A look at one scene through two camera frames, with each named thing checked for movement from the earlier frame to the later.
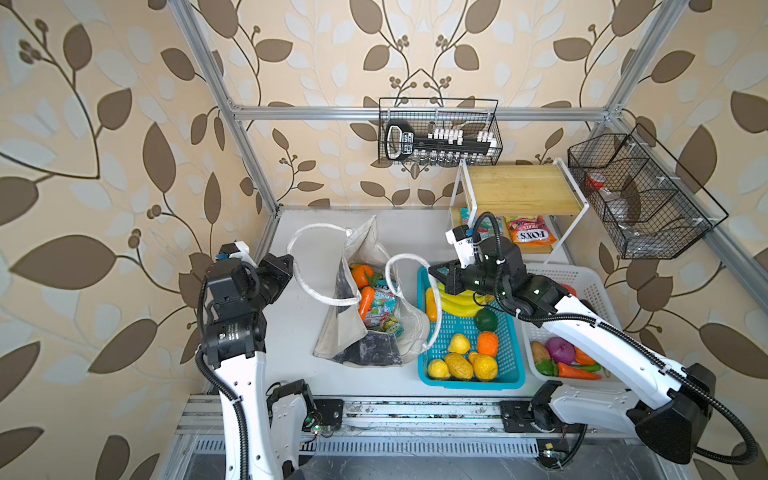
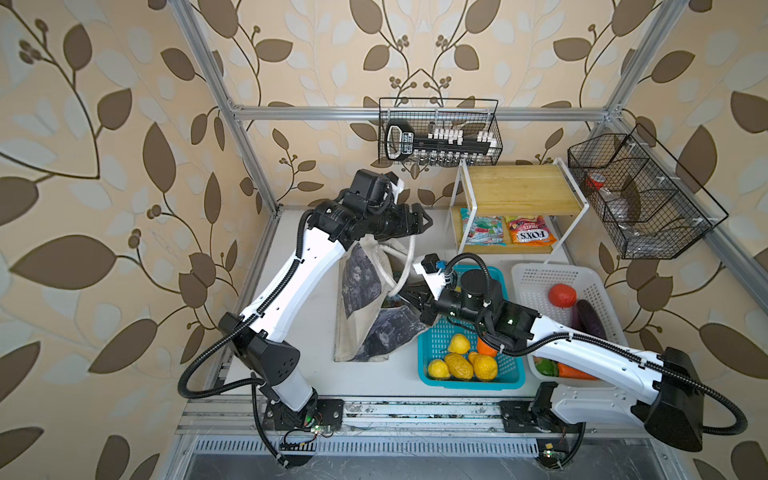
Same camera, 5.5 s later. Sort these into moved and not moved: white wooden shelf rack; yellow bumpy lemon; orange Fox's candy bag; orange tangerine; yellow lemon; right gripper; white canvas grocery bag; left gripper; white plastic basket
Moved: right gripper; left gripper; white canvas grocery bag
Not moved: orange tangerine; orange Fox's candy bag; yellow bumpy lemon; white wooden shelf rack; white plastic basket; yellow lemon
